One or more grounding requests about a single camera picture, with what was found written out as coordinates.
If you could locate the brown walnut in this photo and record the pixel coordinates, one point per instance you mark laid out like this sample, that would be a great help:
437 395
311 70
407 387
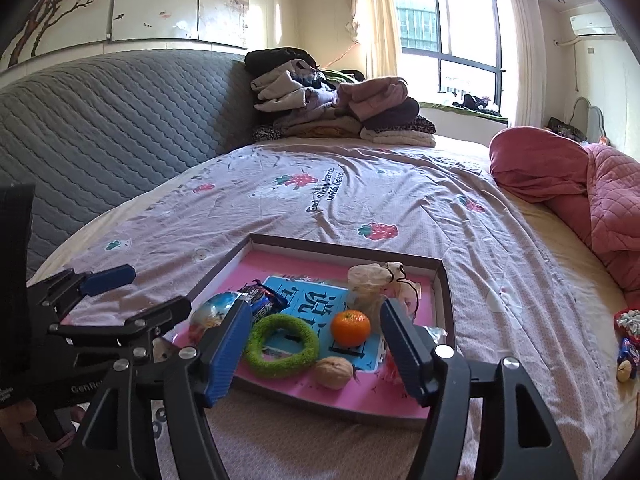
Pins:
334 372

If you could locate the strawberry printed bed sheet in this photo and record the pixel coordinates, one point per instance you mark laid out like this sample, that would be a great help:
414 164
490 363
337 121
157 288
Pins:
375 195

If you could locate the white air conditioner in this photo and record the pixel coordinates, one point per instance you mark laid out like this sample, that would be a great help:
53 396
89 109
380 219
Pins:
592 22

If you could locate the window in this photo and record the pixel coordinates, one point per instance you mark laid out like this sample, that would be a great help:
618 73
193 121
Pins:
465 25

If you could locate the white arched chair back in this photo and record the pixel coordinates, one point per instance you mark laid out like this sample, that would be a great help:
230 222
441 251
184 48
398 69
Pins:
590 115

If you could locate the dark shallow cardboard box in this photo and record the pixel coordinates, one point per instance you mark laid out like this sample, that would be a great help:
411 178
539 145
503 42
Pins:
447 290

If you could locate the person's left hand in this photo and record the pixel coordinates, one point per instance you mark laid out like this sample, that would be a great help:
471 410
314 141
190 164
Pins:
15 430

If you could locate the clear bag of red snacks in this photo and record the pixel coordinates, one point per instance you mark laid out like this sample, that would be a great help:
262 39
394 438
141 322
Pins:
427 335
215 312

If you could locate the cream curtain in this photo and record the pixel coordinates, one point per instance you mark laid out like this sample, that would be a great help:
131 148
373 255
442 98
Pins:
375 15
525 55

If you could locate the pink quilted blanket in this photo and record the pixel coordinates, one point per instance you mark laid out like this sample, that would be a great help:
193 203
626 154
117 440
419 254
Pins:
600 195

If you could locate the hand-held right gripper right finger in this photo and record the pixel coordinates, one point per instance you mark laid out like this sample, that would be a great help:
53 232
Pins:
405 355

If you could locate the dark clothes on windowsill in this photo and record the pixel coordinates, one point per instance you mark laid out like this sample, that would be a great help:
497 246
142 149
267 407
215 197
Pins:
475 103

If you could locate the pile of folded clothes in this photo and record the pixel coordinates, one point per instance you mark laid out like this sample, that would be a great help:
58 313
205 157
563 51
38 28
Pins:
345 105

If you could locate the orange tangerine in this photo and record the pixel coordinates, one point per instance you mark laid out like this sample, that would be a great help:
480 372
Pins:
351 329

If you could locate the painted wall panel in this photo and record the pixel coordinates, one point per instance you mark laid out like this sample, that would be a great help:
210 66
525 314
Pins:
125 5

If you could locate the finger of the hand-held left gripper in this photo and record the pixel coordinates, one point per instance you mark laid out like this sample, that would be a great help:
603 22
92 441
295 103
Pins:
150 320
107 277

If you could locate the grey quilted headboard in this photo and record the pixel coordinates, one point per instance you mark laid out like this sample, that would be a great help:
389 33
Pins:
100 135

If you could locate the small colourful toy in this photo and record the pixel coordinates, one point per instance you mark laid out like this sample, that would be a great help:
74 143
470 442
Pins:
627 350

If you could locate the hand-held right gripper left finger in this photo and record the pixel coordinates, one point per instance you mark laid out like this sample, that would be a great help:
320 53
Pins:
230 350

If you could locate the pink and blue book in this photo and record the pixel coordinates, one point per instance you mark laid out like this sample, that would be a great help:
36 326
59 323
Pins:
310 405

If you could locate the blue cookie packet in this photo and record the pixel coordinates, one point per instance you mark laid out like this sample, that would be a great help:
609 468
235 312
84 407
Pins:
265 297

